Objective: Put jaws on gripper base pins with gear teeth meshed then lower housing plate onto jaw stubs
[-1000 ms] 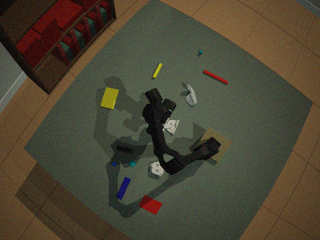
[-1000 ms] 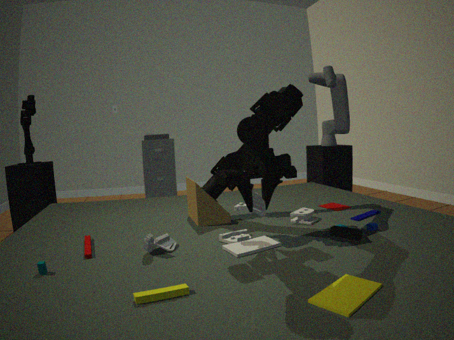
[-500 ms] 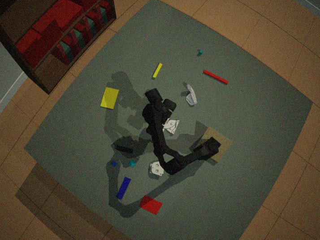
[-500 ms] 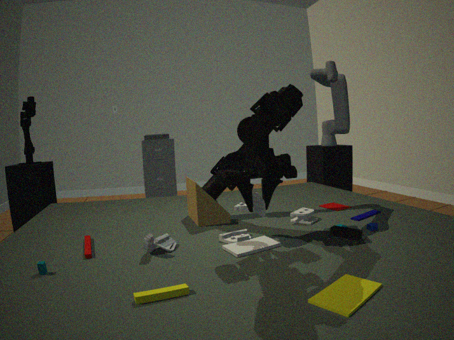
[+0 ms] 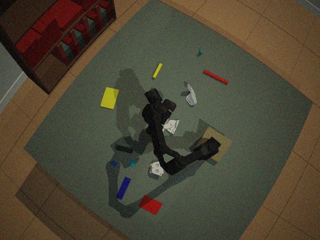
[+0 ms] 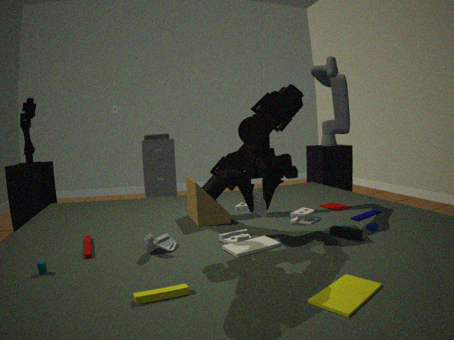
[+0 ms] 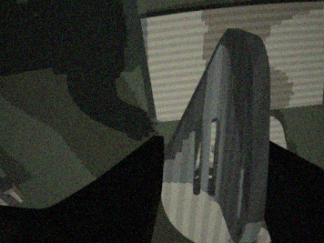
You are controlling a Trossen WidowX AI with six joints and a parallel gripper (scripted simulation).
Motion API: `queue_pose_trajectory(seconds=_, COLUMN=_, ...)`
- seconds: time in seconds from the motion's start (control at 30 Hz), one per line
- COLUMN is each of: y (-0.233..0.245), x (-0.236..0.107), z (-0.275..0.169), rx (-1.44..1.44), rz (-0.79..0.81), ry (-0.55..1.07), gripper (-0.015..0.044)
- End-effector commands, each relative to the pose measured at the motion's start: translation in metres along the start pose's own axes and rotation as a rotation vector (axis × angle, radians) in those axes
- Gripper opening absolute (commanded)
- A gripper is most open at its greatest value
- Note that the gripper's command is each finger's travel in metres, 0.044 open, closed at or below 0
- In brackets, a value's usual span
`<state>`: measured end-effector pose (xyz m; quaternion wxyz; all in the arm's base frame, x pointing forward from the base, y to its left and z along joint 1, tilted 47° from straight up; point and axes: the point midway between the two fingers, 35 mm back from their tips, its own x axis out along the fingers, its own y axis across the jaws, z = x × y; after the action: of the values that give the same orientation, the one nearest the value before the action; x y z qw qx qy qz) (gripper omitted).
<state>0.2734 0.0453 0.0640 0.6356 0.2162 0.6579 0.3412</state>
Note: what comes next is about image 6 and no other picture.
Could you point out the red flat bar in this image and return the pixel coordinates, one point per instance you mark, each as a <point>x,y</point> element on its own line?
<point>88,248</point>

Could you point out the yellow rectangular bar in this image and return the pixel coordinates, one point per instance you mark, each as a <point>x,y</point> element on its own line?
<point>160,294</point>

